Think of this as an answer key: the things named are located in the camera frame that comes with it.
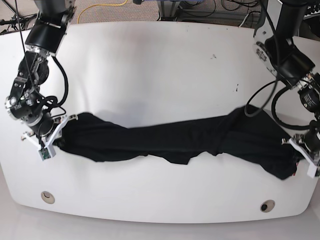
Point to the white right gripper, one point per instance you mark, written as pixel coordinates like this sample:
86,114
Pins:
56,131

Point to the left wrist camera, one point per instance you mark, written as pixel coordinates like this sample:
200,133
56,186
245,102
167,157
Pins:
313,171

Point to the table grommet hole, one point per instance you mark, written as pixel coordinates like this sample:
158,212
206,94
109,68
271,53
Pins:
267,206
47,197

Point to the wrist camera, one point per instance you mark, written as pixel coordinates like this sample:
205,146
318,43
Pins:
313,171
47,152

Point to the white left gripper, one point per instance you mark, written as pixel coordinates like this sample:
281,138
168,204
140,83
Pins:
308,147

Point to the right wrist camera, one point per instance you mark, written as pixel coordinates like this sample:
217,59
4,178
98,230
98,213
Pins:
47,152

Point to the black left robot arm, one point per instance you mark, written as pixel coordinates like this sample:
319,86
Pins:
278,23

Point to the right table grommet hole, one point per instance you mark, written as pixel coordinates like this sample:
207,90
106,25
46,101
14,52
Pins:
267,206

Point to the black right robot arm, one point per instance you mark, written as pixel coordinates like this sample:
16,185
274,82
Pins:
25,102

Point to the black T-shirt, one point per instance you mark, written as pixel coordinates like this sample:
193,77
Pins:
254,139

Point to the left table grommet hole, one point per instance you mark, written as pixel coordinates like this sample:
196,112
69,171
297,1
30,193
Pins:
47,197

